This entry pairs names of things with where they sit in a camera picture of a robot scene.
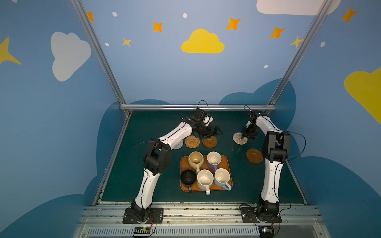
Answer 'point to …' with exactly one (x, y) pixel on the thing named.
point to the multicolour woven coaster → (237, 138)
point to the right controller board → (266, 231)
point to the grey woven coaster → (179, 145)
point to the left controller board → (142, 230)
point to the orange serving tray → (224, 163)
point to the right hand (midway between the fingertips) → (245, 136)
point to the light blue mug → (222, 177)
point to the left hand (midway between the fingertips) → (217, 133)
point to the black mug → (188, 178)
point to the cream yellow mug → (196, 159)
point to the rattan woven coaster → (192, 142)
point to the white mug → (205, 179)
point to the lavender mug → (213, 159)
